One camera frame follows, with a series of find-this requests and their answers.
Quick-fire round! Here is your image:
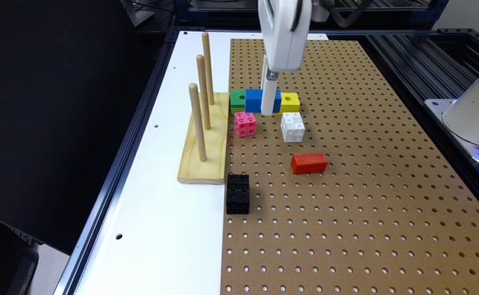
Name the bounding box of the red wooden block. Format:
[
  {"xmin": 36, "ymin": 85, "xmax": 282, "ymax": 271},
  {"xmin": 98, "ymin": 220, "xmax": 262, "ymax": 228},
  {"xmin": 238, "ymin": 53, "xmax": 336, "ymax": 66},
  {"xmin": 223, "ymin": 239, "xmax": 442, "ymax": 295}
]
[{"xmin": 291, "ymin": 152, "xmax": 328, "ymax": 175}]

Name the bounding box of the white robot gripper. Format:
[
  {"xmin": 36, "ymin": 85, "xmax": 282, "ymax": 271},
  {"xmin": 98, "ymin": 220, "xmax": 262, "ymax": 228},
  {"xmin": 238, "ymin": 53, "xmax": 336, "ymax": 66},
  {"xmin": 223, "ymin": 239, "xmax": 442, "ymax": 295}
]
[{"xmin": 258, "ymin": 0, "xmax": 312, "ymax": 116}]

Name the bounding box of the yellow cube with hole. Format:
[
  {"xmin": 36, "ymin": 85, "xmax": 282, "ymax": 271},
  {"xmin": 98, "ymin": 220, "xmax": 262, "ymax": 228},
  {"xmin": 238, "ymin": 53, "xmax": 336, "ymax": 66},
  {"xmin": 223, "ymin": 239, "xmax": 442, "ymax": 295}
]
[{"xmin": 279, "ymin": 93, "xmax": 301, "ymax": 114}]

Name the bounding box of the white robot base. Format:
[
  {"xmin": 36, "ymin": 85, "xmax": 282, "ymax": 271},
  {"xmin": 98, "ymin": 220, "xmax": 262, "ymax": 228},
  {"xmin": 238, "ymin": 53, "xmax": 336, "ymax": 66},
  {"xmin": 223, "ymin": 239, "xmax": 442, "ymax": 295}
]
[{"xmin": 425, "ymin": 79, "xmax": 479, "ymax": 164}]

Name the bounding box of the brown perforated pegboard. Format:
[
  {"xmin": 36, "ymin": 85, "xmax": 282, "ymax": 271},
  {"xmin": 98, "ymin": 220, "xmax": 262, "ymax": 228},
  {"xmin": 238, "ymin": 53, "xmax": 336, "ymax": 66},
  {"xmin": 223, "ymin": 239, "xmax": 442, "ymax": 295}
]
[{"xmin": 220, "ymin": 40, "xmax": 479, "ymax": 294}]

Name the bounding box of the green cube with hole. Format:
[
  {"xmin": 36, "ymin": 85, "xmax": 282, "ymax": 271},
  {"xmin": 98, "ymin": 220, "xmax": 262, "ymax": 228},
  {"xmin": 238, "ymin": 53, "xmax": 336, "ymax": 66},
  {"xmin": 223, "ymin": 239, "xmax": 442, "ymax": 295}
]
[{"xmin": 230, "ymin": 90, "xmax": 246, "ymax": 114}]

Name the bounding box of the wooden base with three pegs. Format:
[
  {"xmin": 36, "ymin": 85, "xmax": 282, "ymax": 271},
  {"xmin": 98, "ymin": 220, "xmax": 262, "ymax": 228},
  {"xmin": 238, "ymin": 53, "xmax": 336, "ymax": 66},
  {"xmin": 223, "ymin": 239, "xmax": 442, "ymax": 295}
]
[{"xmin": 177, "ymin": 32, "xmax": 228, "ymax": 184}]

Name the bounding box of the black interlocking cube block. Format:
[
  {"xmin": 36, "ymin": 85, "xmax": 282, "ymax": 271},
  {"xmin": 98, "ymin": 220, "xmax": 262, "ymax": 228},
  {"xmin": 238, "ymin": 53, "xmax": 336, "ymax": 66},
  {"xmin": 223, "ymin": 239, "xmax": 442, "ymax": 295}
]
[{"xmin": 226, "ymin": 175, "xmax": 250, "ymax": 214}]

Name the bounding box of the white interlocking cube block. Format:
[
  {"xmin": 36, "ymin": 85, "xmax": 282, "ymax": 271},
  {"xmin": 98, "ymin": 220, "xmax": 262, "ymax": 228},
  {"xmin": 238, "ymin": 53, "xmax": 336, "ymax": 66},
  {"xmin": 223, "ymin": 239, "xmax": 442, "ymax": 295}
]
[{"xmin": 281, "ymin": 112, "xmax": 305, "ymax": 142}]

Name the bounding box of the black aluminium extrusion frame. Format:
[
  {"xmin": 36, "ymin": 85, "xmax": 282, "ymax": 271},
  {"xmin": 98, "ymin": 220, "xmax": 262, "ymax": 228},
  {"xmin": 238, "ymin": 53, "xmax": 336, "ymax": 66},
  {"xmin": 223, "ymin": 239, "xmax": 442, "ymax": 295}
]
[{"xmin": 361, "ymin": 31, "xmax": 479, "ymax": 200}]

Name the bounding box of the pink interlocking cube block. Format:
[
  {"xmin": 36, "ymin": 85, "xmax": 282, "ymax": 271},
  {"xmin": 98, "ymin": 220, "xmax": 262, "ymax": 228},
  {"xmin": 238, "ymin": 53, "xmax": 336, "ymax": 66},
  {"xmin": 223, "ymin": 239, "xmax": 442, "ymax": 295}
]
[{"xmin": 234, "ymin": 111, "xmax": 256, "ymax": 137}]

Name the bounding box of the narrow blue wooden block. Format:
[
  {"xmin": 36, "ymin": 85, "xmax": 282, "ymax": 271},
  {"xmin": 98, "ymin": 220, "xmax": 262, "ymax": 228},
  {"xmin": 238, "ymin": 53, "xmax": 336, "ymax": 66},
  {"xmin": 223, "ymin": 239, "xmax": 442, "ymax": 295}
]
[{"xmin": 245, "ymin": 89, "xmax": 282, "ymax": 113}]

